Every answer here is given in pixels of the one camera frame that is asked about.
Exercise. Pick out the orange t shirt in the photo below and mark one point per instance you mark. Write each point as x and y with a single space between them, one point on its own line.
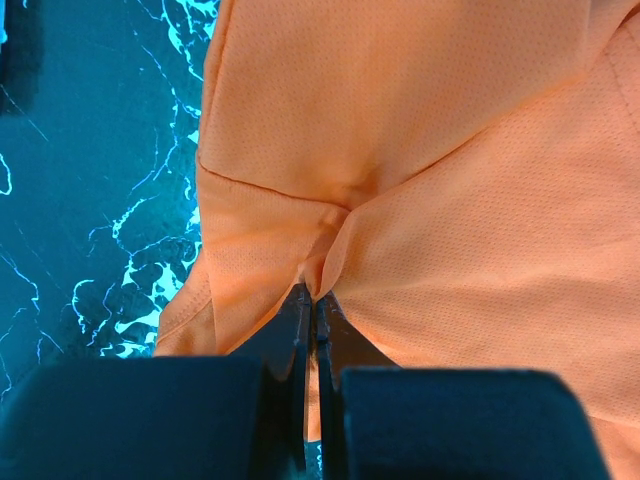
462 175

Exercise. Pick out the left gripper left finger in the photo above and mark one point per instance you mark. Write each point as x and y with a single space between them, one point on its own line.
239 416

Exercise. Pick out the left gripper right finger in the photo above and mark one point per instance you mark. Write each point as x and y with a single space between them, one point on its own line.
382 421

